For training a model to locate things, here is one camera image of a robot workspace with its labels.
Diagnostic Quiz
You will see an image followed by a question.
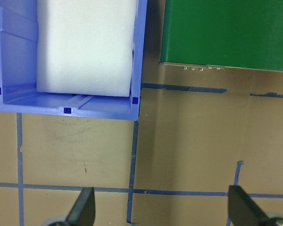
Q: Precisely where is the blue plastic storage bin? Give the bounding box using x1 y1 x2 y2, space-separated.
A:
0 0 149 121

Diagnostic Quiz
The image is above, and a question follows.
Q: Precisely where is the white foam pad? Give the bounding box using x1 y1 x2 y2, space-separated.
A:
36 0 139 97

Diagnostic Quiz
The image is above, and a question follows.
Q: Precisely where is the green conveyor belt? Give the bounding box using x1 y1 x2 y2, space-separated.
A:
158 0 283 74

